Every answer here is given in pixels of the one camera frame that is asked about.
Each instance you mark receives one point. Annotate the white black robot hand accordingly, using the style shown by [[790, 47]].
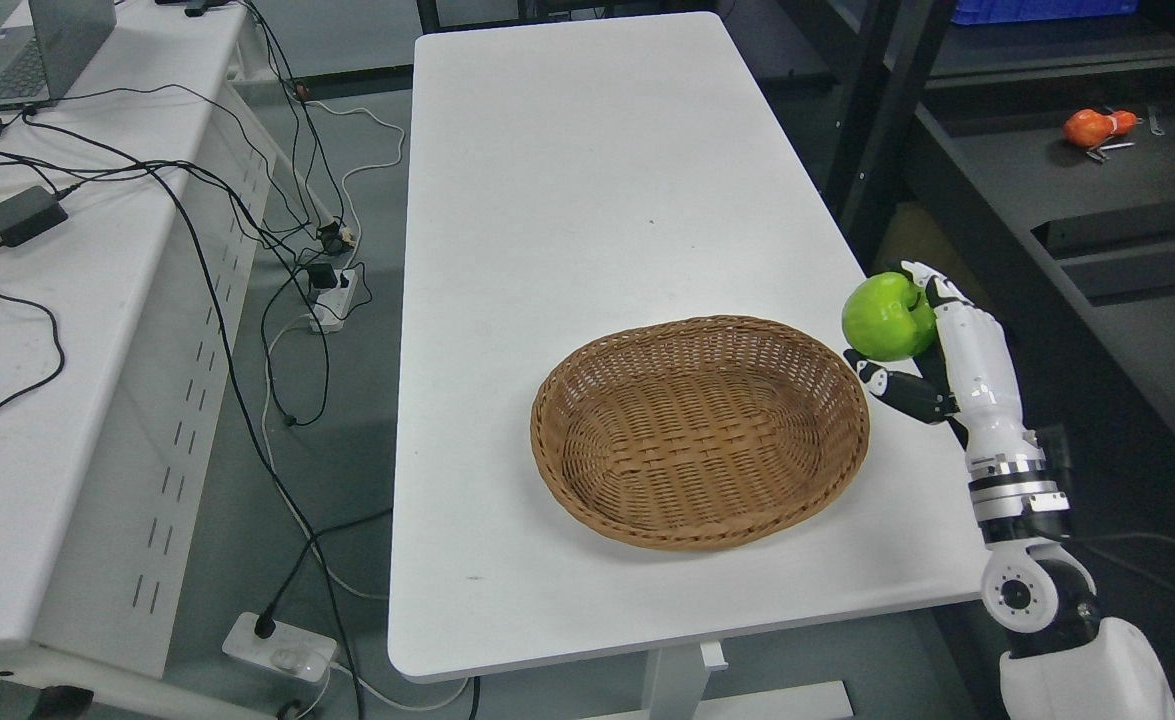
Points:
[[968, 377]]

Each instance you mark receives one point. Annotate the green apple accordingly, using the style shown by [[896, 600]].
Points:
[[887, 318]]

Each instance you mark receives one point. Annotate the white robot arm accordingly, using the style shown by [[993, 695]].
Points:
[[1066, 659]]

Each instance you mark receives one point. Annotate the black shelf unit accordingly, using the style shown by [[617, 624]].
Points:
[[1074, 249]]

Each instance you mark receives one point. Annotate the brown wicker basket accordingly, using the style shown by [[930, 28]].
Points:
[[699, 435]]

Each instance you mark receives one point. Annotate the orange toy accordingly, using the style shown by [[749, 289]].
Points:
[[1088, 128]]

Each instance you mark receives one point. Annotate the white standing desk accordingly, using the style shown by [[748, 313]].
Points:
[[577, 179]]

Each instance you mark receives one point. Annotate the white floor power strip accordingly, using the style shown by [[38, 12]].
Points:
[[289, 650]]

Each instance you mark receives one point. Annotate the white side desk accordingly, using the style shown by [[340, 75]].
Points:
[[115, 336]]

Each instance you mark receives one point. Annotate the black power adapter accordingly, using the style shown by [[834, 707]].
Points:
[[29, 213]]

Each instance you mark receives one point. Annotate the grey laptop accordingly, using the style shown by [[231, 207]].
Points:
[[46, 45]]

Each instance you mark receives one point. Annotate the white wall power strip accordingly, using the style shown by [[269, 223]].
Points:
[[331, 307]]

